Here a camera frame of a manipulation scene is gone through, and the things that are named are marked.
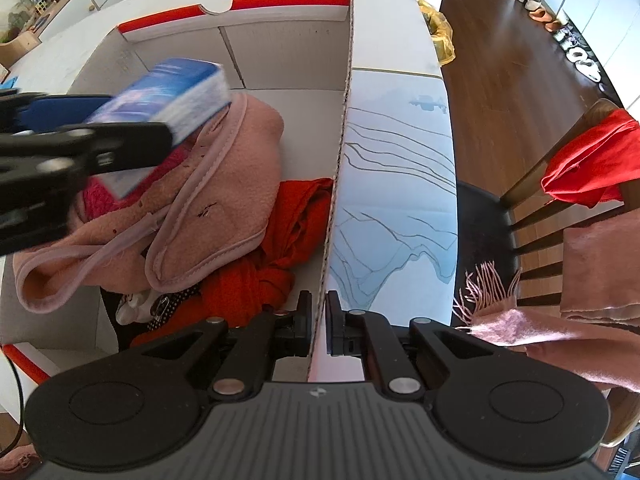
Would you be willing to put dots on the black polka dot cloth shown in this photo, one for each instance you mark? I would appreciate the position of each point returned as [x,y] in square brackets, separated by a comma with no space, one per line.
[172,305]

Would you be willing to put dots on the white printed cloth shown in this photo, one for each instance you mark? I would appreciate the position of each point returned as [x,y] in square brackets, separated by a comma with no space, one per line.
[131,312]

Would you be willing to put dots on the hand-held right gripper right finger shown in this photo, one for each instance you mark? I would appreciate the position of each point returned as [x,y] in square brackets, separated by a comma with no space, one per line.
[334,326]

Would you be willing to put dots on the yellow plastic bag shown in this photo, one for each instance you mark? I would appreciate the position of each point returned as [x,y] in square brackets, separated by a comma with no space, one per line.
[440,35]

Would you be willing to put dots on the magenta knit cloth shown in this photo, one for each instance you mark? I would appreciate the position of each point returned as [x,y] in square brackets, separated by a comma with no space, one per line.
[107,203]

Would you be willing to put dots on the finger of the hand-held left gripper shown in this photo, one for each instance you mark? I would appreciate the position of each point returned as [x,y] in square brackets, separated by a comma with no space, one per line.
[115,146]
[55,110]

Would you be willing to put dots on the row of shoes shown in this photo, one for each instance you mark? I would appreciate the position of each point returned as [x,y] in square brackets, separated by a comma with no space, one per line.
[565,35]

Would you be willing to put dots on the white cardboard box red rim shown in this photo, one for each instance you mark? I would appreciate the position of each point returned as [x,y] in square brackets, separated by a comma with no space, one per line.
[280,60]

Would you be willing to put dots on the pink fleece garment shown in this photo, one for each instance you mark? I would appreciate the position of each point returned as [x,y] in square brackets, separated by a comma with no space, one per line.
[230,180]

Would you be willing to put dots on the pink fringed scarf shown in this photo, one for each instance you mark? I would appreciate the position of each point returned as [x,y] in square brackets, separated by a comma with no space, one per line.
[600,270]

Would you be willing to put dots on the red cloth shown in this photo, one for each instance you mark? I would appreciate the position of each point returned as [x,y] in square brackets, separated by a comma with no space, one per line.
[595,160]

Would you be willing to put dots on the dark wooden chair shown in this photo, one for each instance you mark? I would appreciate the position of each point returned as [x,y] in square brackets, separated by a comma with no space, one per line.
[480,220]

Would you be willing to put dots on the blue white carton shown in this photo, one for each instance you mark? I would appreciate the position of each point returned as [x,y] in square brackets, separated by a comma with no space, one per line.
[175,90]

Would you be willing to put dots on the pale line-print table mat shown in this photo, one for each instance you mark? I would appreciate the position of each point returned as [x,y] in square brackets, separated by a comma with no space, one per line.
[395,160]

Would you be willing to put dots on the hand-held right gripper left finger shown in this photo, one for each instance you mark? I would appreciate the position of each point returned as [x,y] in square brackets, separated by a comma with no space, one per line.
[303,321]

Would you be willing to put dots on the red garment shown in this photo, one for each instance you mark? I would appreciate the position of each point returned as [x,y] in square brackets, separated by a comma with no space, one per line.
[280,240]

